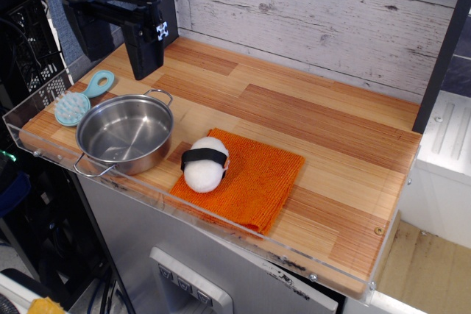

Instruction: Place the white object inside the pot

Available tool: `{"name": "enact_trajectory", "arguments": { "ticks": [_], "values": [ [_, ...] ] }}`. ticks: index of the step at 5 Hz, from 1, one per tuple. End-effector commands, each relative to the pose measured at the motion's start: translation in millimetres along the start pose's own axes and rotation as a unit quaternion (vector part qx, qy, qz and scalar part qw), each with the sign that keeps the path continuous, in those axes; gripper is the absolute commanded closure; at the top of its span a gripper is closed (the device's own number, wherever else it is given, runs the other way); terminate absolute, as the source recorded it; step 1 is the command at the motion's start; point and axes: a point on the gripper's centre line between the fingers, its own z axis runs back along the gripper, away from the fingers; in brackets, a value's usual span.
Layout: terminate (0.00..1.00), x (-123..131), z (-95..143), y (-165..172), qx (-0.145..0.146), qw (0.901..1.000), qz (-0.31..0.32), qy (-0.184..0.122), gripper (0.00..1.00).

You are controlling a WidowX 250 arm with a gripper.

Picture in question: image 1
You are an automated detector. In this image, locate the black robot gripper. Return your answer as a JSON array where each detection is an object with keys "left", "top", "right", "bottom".
[{"left": 62, "top": 0, "right": 165, "bottom": 80}]

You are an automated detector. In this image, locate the white plush egg black band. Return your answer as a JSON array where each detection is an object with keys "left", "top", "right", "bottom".
[{"left": 180, "top": 137, "right": 230, "bottom": 193}]

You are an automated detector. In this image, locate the silver metal pot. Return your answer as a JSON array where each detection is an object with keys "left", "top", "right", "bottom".
[{"left": 73, "top": 89, "right": 174, "bottom": 178}]

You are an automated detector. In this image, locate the orange folded towel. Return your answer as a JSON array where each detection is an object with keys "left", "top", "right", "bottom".
[{"left": 170, "top": 128, "right": 305, "bottom": 235}]

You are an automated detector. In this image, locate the light blue scrub brush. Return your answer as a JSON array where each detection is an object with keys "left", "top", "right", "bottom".
[{"left": 54, "top": 70, "right": 115, "bottom": 126}]

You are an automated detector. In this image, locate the black plastic crate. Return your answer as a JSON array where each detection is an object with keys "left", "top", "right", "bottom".
[{"left": 1, "top": 0, "right": 64, "bottom": 105}]

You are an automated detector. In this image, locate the clear acrylic table guard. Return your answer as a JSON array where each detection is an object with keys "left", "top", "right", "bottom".
[{"left": 1, "top": 67, "right": 422, "bottom": 306}]

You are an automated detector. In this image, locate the stainless steel dispenser cabinet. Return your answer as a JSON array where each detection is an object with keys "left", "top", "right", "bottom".
[{"left": 78, "top": 172, "right": 345, "bottom": 313}]

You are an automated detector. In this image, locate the yellow object bottom left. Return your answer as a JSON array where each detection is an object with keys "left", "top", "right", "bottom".
[{"left": 27, "top": 297, "right": 65, "bottom": 314}]

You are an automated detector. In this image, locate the white side cabinet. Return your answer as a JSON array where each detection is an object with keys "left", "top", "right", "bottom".
[{"left": 398, "top": 91, "right": 470, "bottom": 248}]

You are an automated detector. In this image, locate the dark grey right post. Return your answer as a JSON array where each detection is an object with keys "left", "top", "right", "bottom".
[{"left": 412, "top": 0, "right": 470, "bottom": 134}]

